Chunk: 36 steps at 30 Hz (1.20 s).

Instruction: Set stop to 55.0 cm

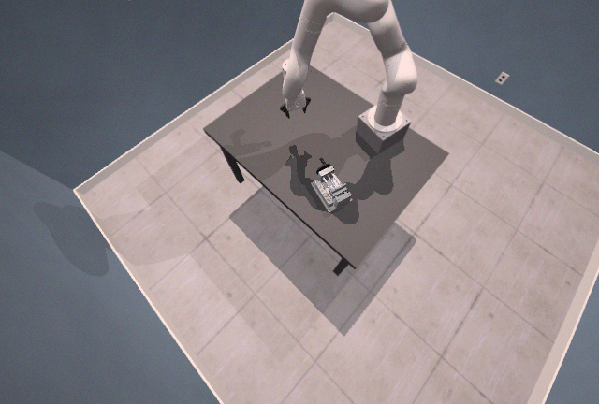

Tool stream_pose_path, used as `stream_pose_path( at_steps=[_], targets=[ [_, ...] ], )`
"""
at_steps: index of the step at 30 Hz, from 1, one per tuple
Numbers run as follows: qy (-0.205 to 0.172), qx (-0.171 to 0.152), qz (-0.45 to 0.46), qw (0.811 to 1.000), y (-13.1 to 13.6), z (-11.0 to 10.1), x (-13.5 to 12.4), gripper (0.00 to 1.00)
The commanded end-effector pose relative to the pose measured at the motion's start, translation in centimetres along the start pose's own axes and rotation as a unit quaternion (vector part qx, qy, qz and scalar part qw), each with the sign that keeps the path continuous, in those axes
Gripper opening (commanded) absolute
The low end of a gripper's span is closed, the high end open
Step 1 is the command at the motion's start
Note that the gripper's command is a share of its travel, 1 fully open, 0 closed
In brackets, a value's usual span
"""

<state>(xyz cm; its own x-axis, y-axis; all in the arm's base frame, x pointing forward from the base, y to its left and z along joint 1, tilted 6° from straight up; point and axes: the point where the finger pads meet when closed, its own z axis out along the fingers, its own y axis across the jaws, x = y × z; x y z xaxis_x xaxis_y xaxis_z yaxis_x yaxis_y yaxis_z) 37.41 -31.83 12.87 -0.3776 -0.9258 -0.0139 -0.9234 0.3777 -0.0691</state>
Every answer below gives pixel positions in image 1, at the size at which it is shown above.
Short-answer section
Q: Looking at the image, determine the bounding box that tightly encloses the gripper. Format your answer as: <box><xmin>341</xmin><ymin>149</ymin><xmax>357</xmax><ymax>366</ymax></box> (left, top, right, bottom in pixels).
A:
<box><xmin>279</xmin><ymin>91</ymin><xmax>311</xmax><ymax>119</ymax></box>

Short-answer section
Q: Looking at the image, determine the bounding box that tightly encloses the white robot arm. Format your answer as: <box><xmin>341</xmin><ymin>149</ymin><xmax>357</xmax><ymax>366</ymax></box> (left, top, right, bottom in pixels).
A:
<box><xmin>282</xmin><ymin>0</ymin><xmax>417</xmax><ymax>133</ymax></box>

